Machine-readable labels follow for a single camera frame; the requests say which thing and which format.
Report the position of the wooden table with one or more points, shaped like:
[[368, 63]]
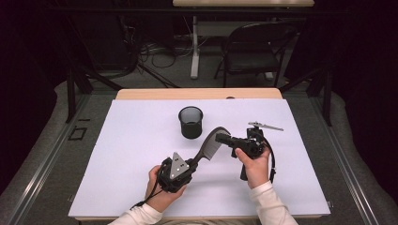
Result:
[[194, 93]]

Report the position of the dark brown comb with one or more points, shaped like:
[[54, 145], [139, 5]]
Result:
[[212, 145]]

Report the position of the black metal stand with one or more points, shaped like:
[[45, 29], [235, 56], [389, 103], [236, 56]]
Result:
[[71, 93], [327, 100]]

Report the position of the black mesh cup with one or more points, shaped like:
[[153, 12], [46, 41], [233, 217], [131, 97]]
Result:
[[191, 129]]

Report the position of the person's right hand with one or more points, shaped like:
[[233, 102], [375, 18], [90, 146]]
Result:
[[258, 170]]

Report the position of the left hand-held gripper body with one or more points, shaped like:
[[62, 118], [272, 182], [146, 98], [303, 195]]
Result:
[[178, 165]]

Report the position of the person's left hand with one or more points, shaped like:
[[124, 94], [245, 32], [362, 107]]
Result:
[[159, 198]]

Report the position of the black folding chair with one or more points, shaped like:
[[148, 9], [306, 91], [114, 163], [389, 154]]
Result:
[[250, 62]]

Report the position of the white board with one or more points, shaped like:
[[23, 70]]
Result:
[[131, 150]]

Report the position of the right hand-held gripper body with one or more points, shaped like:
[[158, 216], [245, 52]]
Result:
[[252, 146]]

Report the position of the metal floor rail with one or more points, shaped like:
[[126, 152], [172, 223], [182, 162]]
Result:
[[47, 162], [347, 165]]

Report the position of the short black tape strip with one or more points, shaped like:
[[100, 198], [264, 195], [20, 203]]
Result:
[[84, 119]]

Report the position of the white-legged desk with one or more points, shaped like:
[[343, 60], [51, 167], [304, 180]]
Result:
[[195, 62]]

